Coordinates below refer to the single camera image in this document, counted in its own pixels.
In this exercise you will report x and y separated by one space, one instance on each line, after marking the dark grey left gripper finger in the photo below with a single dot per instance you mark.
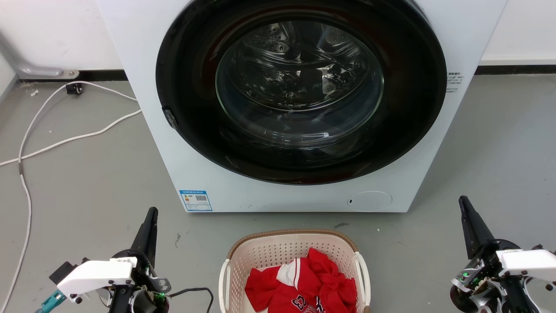
151 239
142 237

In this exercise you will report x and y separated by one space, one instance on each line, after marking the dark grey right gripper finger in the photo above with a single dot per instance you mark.
469 228
481 228

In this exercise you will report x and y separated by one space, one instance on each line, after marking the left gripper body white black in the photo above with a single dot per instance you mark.
97 274

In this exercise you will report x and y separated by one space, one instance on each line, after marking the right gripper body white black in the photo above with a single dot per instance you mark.
512 261

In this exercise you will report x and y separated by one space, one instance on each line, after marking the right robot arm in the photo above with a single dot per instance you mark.
499 298

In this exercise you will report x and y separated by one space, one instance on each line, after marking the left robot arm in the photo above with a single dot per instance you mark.
139 302

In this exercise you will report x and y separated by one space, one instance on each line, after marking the cream plastic laundry basket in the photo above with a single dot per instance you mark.
278 251

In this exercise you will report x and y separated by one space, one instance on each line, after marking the teal plastic connector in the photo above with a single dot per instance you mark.
51 302

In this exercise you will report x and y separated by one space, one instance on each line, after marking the blue energy label sticker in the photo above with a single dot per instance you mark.
196 200

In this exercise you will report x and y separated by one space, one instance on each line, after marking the white front-load washing machine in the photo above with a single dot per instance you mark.
434 152

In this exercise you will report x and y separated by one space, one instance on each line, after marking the round white filter cover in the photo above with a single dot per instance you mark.
369 201

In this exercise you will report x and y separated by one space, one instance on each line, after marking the small black text sticker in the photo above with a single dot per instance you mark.
454 82

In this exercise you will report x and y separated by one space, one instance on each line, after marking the red and white jersey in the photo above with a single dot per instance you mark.
312 287

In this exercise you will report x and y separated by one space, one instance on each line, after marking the black round washer door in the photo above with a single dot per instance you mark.
299 87

